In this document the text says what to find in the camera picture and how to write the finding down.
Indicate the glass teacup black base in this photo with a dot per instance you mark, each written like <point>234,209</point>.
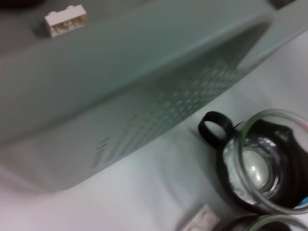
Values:
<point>264,223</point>
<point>255,168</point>

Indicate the grey perforated storage bin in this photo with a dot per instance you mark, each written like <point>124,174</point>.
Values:
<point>96,72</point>

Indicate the white toy brick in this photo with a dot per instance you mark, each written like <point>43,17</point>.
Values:
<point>65,21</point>
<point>199,220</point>

